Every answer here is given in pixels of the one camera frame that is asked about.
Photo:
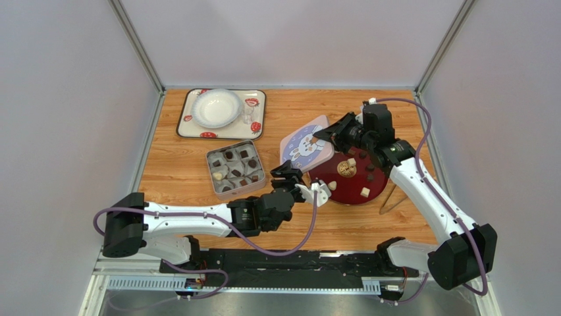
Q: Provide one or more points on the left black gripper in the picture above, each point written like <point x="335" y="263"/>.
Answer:
<point x="286" y="171"/>

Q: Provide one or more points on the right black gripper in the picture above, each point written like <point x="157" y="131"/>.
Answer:
<point x="345" y="130"/>

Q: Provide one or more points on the silver tin lid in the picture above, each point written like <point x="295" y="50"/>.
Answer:
<point x="303" y="149"/>

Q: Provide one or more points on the dark teardrop chocolate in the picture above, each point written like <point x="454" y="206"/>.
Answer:
<point x="252" y="163"/>

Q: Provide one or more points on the square chocolate tin box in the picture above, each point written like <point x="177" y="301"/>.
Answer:
<point x="243" y="152"/>

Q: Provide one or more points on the red round plate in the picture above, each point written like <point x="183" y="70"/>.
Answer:
<point x="349" y="171"/>

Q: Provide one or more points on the white chocolate piece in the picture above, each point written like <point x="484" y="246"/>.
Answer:
<point x="217" y="176"/>

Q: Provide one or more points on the metal tongs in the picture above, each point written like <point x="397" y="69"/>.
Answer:
<point x="395" y="197"/>

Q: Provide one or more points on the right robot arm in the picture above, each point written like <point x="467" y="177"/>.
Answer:
<point x="465" y="249"/>

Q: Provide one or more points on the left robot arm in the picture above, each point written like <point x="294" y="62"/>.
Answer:
<point x="134" y="225"/>

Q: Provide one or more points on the white heart chocolate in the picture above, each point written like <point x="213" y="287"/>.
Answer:
<point x="332" y="186"/>

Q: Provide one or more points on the dark swirl chocolate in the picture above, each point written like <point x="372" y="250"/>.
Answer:
<point x="370" y="167"/>

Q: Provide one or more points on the white cube chocolate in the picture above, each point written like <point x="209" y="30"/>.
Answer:
<point x="365" y="192"/>

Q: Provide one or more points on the small clear glass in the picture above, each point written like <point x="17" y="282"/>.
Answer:
<point x="247" y="115"/>

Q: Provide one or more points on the white ceramic bowl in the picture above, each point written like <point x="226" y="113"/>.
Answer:
<point x="216" y="108"/>

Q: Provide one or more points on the strawberry pattern square tray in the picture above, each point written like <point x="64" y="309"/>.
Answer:
<point x="237" y="130"/>

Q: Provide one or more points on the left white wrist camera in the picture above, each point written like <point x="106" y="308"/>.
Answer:
<point x="317" y="193"/>

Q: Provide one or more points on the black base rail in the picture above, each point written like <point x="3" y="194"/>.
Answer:
<point x="303" y="271"/>

